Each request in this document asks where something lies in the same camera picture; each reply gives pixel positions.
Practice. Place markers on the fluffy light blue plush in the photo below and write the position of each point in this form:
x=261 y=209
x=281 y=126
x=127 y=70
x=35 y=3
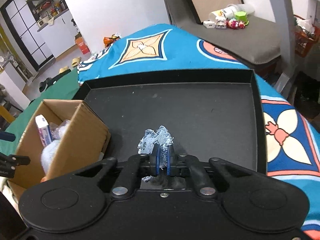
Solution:
x=48 y=155

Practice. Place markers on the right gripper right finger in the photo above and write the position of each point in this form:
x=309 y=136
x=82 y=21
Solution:
x=189 y=167

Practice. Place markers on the black shallow tray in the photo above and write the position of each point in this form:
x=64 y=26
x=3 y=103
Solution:
x=208 y=112

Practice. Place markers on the grey bench cushion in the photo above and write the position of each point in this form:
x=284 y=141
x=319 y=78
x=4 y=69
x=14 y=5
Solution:
x=257 y=45

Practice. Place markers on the blue tissue pack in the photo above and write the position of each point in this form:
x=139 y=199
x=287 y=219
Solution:
x=44 y=130

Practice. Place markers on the green toy container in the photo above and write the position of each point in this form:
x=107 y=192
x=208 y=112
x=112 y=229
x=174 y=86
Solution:
x=242 y=16

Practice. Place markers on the denim cat soft toy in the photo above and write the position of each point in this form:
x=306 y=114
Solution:
x=160 y=144

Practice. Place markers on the blue patterned blanket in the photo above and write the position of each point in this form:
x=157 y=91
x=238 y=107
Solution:
x=292 y=143

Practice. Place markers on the orange cardboard box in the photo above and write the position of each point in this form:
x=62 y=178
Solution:
x=82 y=45

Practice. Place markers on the green cloth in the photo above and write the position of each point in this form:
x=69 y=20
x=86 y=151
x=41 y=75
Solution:
x=65 y=88

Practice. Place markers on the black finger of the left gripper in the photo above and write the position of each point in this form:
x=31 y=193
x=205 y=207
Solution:
x=10 y=162

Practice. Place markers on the orange plastic basket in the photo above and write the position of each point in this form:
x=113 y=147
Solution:
x=306 y=35

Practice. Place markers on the yellow slipper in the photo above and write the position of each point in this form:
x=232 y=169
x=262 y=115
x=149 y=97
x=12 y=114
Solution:
x=76 y=61
x=61 y=70

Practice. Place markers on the white paper cup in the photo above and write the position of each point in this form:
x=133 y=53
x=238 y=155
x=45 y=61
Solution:
x=227 y=12

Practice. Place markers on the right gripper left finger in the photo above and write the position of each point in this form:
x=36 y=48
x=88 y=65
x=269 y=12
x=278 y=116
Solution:
x=134 y=169

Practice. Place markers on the grey metal table frame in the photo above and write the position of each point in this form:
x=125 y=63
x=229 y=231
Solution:
x=283 y=14

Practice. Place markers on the clear plastic wrapped bag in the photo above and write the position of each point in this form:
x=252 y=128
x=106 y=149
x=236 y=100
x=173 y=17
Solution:
x=58 y=131

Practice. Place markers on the orange bag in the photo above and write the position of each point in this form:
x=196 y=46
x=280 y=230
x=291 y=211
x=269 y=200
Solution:
x=110 y=40

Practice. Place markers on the brown cardboard box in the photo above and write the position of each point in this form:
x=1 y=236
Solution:
x=85 y=138

